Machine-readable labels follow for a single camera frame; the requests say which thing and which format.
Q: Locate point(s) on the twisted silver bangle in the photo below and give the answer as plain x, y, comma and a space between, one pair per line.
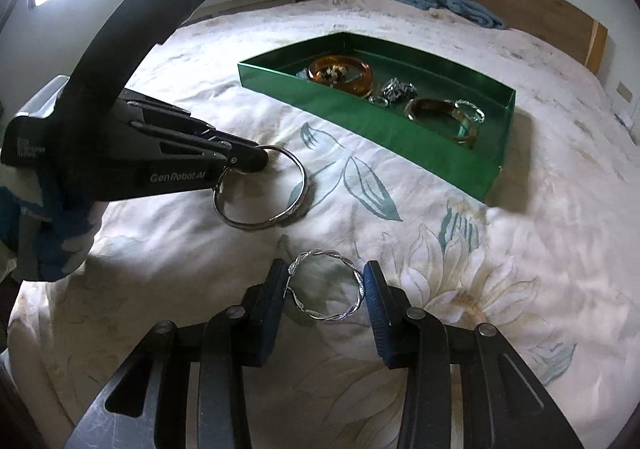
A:
324, 285

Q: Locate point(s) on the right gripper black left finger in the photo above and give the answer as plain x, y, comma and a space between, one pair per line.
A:
263, 304

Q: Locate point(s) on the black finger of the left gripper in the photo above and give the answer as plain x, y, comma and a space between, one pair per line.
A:
235, 156

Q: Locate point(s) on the dark jade bangle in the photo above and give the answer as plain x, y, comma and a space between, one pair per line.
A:
447, 118

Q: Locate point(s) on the plain silver bangle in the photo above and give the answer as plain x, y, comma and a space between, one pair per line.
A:
252, 201

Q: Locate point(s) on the amber bangle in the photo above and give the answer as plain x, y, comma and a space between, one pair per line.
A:
344, 73

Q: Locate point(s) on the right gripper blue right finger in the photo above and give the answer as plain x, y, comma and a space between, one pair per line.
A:
390, 325

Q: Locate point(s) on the green jewelry box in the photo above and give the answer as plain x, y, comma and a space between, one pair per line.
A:
400, 73

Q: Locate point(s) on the gloved left hand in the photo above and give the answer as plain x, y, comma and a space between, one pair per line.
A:
42, 238

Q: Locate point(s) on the floral bed duvet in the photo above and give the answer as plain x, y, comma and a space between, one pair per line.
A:
551, 256

